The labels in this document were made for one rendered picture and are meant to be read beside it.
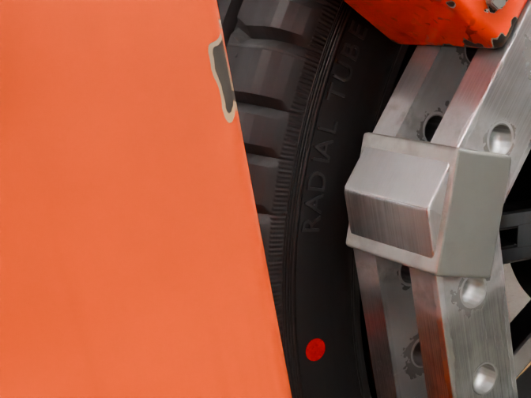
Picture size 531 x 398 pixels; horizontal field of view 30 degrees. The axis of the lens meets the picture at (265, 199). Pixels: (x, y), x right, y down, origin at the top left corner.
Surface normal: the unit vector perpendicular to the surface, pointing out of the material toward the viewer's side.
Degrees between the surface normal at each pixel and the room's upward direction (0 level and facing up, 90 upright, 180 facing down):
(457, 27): 135
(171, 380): 90
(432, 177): 45
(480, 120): 90
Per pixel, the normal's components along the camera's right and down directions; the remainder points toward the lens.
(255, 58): -0.72, -0.22
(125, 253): 0.54, 0.16
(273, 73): -0.31, -0.08
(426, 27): -0.46, 0.88
